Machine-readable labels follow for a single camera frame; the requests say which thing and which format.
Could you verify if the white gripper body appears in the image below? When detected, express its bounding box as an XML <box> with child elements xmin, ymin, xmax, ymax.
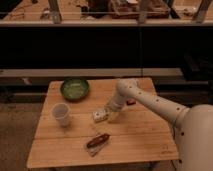
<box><xmin>105</xmin><ymin>104</ymin><xmax>121</xmax><ymax>123</ymax></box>

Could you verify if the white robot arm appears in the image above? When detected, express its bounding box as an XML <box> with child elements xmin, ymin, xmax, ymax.
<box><xmin>106</xmin><ymin>79</ymin><xmax>213</xmax><ymax>171</ymax></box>

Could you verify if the green ceramic bowl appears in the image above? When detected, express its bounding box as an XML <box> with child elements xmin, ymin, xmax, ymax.
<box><xmin>60</xmin><ymin>78</ymin><xmax>89</xmax><ymax>101</ymax></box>

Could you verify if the dark brown chocolate bar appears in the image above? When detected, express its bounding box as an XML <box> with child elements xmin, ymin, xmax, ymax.
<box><xmin>126</xmin><ymin>99</ymin><xmax>136</xmax><ymax>106</ymax></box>

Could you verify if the brown snack on wrapper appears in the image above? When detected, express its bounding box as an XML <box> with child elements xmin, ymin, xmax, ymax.
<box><xmin>84</xmin><ymin>133</ymin><xmax>110</xmax><ymax>157</ymax></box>

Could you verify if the wooden folding table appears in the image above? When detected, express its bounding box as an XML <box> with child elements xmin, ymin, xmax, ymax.
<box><xmin>27</xmin><ymin>79</ymin><xmax>178</xmax><ymax>169</ymax></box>

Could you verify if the translucent plastic cup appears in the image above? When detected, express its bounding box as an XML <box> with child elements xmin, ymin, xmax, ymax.
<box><xmin>51</xmin><ymin>103</ymin><xmax>70</xmax><ymax>127</ymax></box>

